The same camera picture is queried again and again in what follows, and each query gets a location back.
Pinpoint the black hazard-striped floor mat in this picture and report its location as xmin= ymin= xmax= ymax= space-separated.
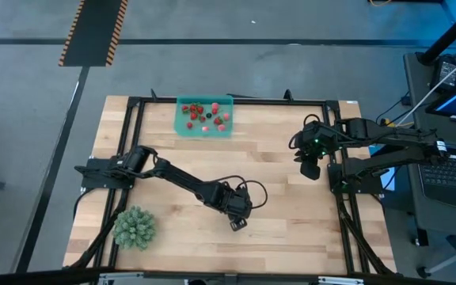
xmin=58 ymin=0 xmax=129 ymax=67

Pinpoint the teal translucent tupperware container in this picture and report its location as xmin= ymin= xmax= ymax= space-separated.
xmin=173 ymin=94 xmax=234 ymax=139

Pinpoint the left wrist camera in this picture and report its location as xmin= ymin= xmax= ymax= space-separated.
xmin=230 ymin=217 xmax=249 ymax=233

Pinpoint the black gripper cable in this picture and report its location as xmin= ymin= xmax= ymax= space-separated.
xmin=215 ymin=175 xmax=269 ymax=211
xmin=289 ymin=113 xmax=322 ymax=150

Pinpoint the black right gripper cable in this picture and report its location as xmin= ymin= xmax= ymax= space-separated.
xmin=289 ymin=113 xmax=322 ymax=150

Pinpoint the white cable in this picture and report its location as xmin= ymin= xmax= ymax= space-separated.
xmin=405 ymin=46 xmax=456 ymax=127

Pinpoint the black floor cable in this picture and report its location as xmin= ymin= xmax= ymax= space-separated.
xmin=374 ymin=91 xmax=413 ymax=130

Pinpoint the silver metal bracket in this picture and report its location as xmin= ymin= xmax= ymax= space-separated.
xmin=317 ymin=275 xmax=366 ymax=285
xmin=97 ymin=272 xmax=145 ymax=285

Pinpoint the black laptop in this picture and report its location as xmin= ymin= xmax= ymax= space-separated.
xmin=405 ymin=141 xmax=456 ymax=211

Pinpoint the black diagonal pole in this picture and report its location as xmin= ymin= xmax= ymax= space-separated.
xmin=416 ymin=0 xmax=456 ymax=67

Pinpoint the black aluminium table frame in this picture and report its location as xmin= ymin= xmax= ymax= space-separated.
xmin=63 ymin=89 xmax=397 ymax=278

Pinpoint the green artificial succulent plant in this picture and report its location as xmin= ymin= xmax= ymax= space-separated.
xmin=112 ymin=205 xmax=158 ymax=251

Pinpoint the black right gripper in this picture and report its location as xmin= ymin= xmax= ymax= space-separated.
xmin=291 ymin=120 xmax=338 ymax=181

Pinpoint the black desk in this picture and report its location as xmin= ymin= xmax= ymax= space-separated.
xmin=404 ymin=51 xmax=456 ymax=238

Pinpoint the black power adapter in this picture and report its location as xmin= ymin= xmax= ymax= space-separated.
xmin=429 ymin=54 xmax=456 ymax=94

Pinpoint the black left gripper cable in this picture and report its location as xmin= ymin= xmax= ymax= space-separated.
xmin=215 ymin=175 xmax=269 ymax=211

